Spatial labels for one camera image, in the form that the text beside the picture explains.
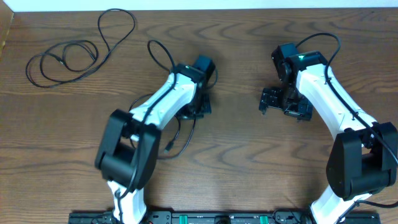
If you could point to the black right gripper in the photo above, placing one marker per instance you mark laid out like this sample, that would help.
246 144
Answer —
268 99

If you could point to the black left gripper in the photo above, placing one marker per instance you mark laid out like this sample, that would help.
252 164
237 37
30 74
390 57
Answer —
203 106

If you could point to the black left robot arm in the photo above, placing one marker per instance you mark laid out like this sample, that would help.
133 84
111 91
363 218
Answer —
129 148

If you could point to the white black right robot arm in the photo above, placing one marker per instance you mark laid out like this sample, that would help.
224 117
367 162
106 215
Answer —
363 159

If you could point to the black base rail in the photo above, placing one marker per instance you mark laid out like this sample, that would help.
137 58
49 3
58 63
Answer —
167 217

